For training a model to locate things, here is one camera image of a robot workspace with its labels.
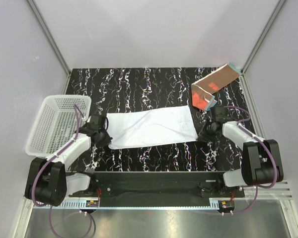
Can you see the aluminium corner post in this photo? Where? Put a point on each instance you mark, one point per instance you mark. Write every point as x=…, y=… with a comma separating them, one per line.
x=264, y=33
x=48, y=35

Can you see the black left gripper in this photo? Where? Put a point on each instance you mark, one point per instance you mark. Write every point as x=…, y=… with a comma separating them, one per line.
x=107, y=141

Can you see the white plastic basket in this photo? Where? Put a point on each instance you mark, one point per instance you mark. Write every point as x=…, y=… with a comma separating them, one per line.
x=56, y=123

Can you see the left aluminium corner post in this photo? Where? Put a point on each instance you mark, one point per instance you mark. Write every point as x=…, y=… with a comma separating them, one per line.
x=48, y=35

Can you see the white terry towel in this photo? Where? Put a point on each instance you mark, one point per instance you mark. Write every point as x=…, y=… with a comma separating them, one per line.
x=155, y=127

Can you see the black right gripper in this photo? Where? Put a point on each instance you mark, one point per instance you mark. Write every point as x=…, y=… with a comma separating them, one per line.
x=202, y=136

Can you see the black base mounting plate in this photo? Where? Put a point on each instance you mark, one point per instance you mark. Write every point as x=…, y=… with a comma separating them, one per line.
x=153, y=181

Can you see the aluminium front rail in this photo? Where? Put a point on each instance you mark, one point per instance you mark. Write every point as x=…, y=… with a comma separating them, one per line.
x=275, y=189

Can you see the brown folded towel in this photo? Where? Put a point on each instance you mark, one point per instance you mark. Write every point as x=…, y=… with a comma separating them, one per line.
x=203, y=90

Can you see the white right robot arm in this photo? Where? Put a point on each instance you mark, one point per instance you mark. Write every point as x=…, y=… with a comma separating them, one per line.
x=261, y=159

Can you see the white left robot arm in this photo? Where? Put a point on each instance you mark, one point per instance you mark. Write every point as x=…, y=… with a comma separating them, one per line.
x=47, y=181

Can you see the white slotted cable duct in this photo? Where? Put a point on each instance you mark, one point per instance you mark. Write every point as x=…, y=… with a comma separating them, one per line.
x=75, y=203

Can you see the right aluminium corner post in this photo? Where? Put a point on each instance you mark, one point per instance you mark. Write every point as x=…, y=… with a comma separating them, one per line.
x=264, y=33

